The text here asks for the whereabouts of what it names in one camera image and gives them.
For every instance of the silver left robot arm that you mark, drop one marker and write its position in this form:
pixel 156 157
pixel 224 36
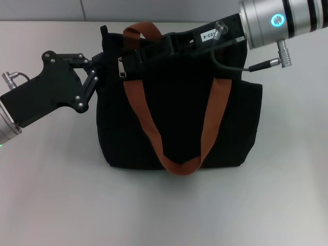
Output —
pixel 6 128

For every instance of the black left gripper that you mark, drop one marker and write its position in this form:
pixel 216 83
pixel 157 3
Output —
pixel 51 87

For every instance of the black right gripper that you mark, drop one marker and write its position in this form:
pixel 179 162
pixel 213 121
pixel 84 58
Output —
pixel 205 36

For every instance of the silver metal zipper pull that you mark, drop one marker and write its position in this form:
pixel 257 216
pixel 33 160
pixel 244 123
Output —
pixel 122 70

